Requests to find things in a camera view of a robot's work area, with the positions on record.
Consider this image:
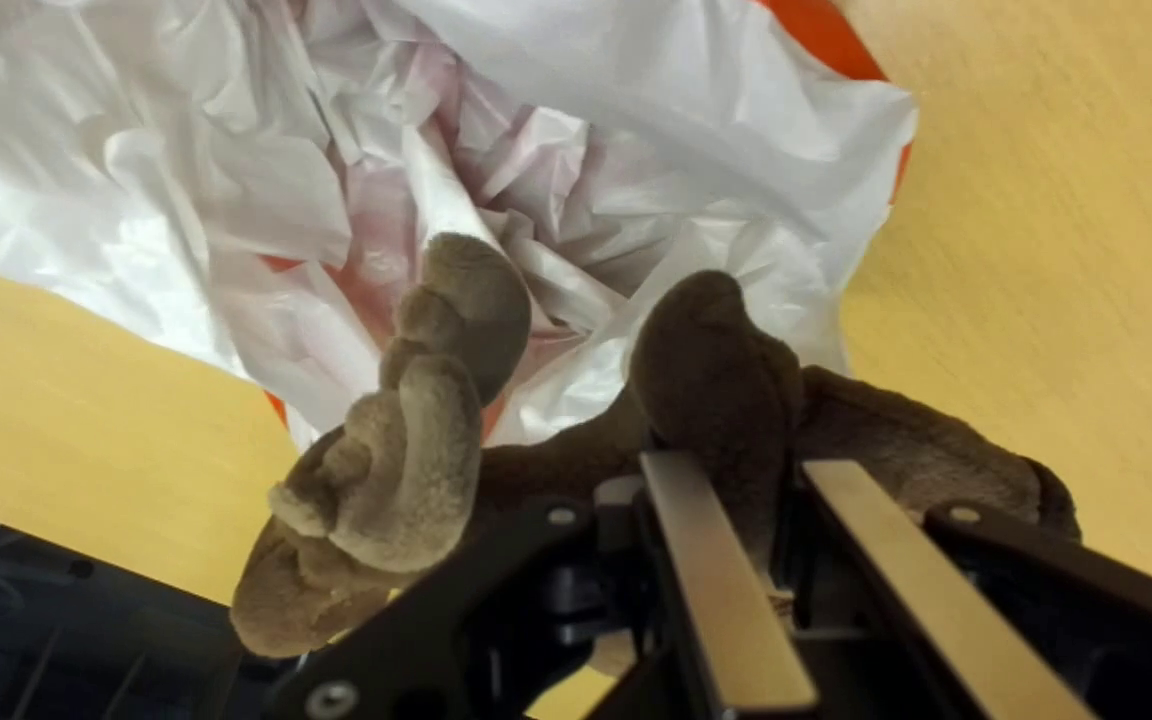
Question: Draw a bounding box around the white and orange carrier bag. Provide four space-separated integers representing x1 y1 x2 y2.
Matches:
0 0 918 452

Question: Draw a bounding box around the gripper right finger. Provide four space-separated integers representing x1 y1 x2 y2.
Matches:
786 459 1152 720

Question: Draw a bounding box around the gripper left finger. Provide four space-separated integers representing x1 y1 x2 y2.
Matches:
266 450 819 720

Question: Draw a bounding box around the brown plush toy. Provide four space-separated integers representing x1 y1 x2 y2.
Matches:
230 233 1082 677

